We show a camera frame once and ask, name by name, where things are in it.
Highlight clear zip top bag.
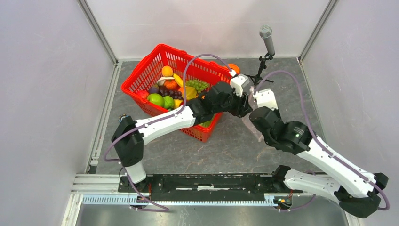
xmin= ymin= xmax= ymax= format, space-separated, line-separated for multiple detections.
xmin=242 ymin=86 xmax=264 ymax=142

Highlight black microphone tripod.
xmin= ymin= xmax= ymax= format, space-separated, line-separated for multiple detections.
xmin=245 ymin=53 xmax=274 ymax=88

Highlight orange toy tangerine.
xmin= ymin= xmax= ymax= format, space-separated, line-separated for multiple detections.
xmin=161 ymin=65 xmax=174 ymax=77

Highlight yellow toy banana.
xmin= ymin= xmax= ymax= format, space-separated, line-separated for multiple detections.
xmin=173 ymin=73 xmax=184 ymax=87

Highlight orange round toy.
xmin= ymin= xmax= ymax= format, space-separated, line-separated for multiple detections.
xmin=228 ymin=64 xmax=240 ymax=74

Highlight green toy apple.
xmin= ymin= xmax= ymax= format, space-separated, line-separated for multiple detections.
xmin=147 ymin=93 xmax=165 ymax=107

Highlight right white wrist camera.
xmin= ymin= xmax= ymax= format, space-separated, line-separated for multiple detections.
xmin=253 ymin=89 xmax=278 ymax=111

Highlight yellow green toy starfruit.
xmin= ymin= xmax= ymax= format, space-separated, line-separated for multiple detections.
xmin=181 ymin=86 xmax=198 ymax=100

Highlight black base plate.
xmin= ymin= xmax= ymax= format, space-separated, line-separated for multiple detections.
xmin=136 ymin=173 xmax=292 ymax=202

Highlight orange toy pumpkin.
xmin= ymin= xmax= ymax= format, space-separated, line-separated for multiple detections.
xmin=163 ymin=80 xmax=180 ymax=90

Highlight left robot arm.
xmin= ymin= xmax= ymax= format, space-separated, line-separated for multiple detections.
xmin=112 ymin=78 xmax=252 ymax=192

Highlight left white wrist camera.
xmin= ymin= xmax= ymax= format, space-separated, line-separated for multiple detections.
xmin=229 ymin=73 xmax=251 ymax=97

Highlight green toy grapes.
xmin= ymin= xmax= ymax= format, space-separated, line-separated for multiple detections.
xmin=186 ymin=79 xmax=210 ymax=93

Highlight aluminium frame rail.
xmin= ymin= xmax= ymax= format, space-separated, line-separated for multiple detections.
xmin=61 ymin=174 xmax=288 ymax=226

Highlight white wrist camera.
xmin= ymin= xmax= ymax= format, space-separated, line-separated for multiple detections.
xmin=229 ymin=73 xmax=251 ymax=97
xmin=253 ymin=89 xmax=278 ymax=111

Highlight small blue cartoon toy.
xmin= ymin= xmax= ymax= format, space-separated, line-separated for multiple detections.
xmin=118 ymin=114 xmax=128 ymax=123

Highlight red toy strawberry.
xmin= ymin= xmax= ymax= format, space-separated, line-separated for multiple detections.
xmin=136 ymin=90 xmax=149 ymax=100

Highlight purple toy eggplant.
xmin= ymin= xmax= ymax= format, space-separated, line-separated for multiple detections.
xmin=148 ymin=85 xmax=160 ymax=94

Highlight red plastic basket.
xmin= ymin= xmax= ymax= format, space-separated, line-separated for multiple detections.
xmin=121 ymin=44 xmax=231 ymax=142

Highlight grey microphone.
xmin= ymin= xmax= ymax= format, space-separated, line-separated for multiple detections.
xmin=259 ymin=24 xmax=275 ymax=57

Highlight green toy pepper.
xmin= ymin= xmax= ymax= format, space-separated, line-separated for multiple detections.
xmin=163 ymin=96 xmax=175 ymax=110

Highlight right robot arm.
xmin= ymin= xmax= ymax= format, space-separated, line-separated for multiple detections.
xmin=249 ymin=107 xmax=389 ymax=218

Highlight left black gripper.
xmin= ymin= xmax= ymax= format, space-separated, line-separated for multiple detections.
xmin=213 ymin=86 xmax=252 ymax=118

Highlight purple toy grapes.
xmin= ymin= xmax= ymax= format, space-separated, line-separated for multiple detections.
xmin=159 ymin=86 xmax=183 ymax=100

